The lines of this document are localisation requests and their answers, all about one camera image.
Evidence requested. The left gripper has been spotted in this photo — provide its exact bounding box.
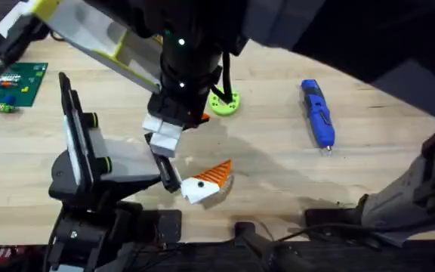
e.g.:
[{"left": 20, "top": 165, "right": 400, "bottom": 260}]
[{"left": 49, "top": 127, "right": 234, "bottom": 211}]

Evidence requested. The blue electric screwdriver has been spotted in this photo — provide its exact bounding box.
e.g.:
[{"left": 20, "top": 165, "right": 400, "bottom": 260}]
[{"left": 300, "top": 79, "right": 336, "bottom": 156}]

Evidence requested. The green disc with holes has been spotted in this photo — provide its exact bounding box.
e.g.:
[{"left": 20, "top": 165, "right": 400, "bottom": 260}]
[{"left": 207, "top": 85, "right": 242, "bottom": 117}]

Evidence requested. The left wrist upright plate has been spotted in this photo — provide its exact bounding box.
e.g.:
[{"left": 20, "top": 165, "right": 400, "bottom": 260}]
[{"left": 57, "top": 71, "right": 95, "bottom": 192}]

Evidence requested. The green board with toy blocks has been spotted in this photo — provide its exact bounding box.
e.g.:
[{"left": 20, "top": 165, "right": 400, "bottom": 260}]
[{"left": 0, "top": 62, "right": 49, "bottom": 109}]

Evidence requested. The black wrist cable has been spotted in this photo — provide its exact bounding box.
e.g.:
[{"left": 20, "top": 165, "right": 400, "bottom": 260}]
[{"left": 211, "top": 51, "right": 235, "bottom": 106}]

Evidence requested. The black rail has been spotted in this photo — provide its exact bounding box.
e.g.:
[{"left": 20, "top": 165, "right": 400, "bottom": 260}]
[{"left": 43, "top": 241, "right": 435, "bottom": 272}]

